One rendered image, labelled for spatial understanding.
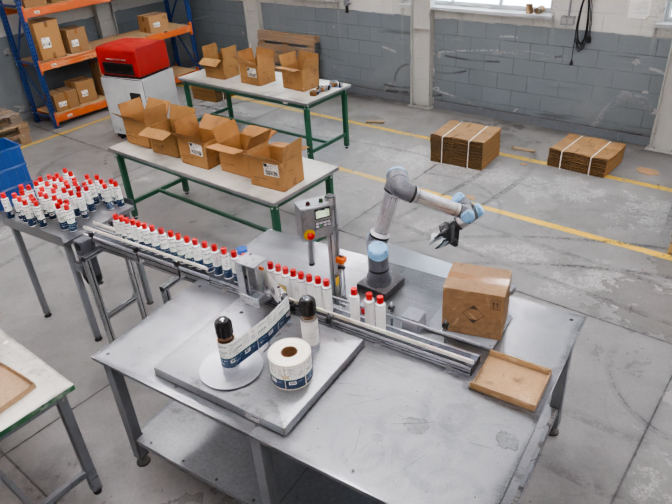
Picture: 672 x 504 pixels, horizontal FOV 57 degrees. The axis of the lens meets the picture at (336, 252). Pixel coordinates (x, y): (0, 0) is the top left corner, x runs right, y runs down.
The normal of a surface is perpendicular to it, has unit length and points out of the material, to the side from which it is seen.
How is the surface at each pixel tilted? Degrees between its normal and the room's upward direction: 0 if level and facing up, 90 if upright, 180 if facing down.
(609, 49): 90
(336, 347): 0
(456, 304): 90
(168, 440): 0
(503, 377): 0
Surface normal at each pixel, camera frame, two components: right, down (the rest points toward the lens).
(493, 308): -0.37, 0.51
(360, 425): -0.06, -0.85
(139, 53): 0.89, 0.19
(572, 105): -0.62, 0.44
